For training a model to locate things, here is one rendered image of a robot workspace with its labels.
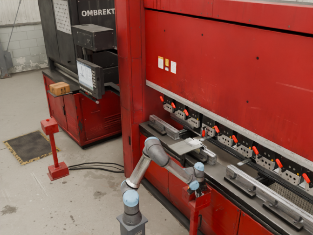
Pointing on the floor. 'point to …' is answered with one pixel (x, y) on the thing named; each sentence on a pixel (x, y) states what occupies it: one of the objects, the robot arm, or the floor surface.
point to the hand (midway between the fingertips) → (197, 198)
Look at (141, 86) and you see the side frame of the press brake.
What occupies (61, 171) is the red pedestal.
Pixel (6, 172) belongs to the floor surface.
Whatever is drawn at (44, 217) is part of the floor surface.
